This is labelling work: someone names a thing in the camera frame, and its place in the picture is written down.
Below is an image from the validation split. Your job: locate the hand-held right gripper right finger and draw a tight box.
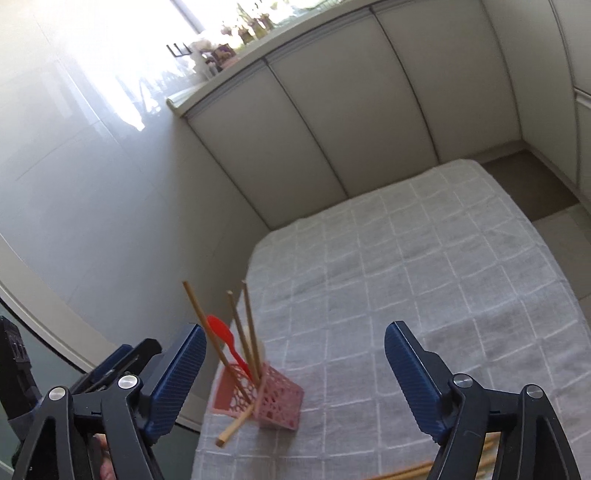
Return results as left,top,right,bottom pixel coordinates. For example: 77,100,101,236
385,320,583,480

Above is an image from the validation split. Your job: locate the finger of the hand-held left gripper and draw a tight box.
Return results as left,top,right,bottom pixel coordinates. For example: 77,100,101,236
69,338,163,397

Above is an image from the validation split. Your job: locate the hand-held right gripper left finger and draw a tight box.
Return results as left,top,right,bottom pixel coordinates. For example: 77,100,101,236
14,323,208,480

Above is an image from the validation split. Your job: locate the red plastic spoon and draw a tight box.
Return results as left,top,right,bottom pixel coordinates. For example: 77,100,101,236
205,315,252,379

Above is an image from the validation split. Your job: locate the long wooden chopstick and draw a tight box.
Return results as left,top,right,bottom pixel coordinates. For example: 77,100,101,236
242,280,266,374
226,291,262,384
216,401,259,448
182,281,254,404

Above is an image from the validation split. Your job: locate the pink perforated utensil holder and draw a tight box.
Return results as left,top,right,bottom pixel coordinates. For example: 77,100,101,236
211,362,305,432

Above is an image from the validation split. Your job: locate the person's left hand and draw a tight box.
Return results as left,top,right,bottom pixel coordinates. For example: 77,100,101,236
94,434,114,480

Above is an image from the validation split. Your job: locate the glass door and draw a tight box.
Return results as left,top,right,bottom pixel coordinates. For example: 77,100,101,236
0,277,204,480

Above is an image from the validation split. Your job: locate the grey checked tablecloth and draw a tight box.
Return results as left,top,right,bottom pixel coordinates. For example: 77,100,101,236
189,159,591,480

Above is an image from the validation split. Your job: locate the white dish holder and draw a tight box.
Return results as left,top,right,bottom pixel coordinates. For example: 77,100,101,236
193,52,218,77

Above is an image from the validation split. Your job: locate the brown jar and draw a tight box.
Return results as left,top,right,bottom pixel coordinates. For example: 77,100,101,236
209,44,238,66

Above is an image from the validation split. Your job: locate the narrow white cabinet door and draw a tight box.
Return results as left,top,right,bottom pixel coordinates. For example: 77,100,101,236
481,0,579,195

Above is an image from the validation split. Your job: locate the bright kitchen window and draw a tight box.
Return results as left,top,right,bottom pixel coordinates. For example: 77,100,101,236
171,0,324,29

